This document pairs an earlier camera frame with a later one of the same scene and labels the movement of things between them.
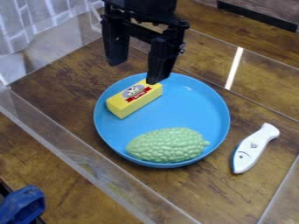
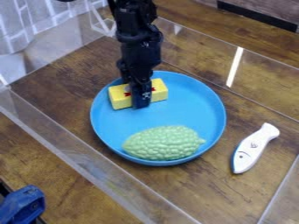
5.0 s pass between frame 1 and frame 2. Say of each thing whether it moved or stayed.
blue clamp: stayed
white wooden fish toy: stayed
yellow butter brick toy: moved
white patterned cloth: stayed
